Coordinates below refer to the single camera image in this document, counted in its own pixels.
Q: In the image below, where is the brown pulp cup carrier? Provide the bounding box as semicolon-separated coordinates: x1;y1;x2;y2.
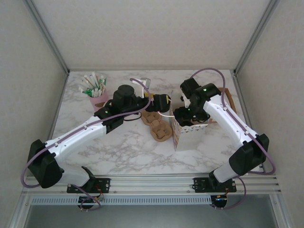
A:
141;110;172;143

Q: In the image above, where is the white patterned paper gift bag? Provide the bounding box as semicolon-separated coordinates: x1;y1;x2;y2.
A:
156;89;211;152

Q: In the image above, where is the pink stick holder cup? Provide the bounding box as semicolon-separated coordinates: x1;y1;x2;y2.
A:
89;91;110;112

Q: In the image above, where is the brown cardboard tray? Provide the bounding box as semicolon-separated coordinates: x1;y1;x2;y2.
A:
209;87;238;124

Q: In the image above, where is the black controller board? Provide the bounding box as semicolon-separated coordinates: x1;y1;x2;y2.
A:
212;194;229;208
79;196;99;205

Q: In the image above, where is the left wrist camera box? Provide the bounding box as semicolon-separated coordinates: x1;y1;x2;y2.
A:
132;77;152;97

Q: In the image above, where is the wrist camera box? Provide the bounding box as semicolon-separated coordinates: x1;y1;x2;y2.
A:
180;94;191;108
132;77;152;97

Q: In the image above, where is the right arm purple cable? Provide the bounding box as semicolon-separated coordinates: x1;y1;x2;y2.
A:
190;68;276;211

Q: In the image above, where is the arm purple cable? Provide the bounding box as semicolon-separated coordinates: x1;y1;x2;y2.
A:
21;78;152;211
190;68;276;211

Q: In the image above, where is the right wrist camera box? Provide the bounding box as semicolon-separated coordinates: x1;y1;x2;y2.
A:
180;94;191;108

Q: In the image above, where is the thin aluminium rear rail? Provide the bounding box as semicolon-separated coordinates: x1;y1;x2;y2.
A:
67;68;236;72

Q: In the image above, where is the left aluminium side rail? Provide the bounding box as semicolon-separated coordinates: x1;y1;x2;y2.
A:
35;71;70;176

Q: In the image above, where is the right aluminium frame post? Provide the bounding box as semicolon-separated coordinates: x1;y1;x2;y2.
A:
234;0;281;75

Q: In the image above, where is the aluminium frame post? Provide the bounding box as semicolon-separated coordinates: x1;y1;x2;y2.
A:
234;0;281;75
23;0;70;74

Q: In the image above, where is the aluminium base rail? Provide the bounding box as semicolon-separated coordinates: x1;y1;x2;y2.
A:
22;175;282;194

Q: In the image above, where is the left black mount plate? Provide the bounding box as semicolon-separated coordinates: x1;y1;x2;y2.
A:
66;177;111;193

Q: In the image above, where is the black mount plate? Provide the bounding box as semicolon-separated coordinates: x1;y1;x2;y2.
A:
66;177;111;193
193;177;238;193

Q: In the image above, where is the right black mount plate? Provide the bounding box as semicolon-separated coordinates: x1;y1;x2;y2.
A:
193;177;238;193

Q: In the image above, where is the grey slotted cable duct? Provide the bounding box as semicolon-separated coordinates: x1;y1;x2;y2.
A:
30;196;212;205

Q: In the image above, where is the left aluminium frame post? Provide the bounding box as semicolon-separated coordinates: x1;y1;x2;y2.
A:
23;0;70;74

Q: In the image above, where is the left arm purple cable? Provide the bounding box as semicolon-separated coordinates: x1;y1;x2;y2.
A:
21;78;152;211

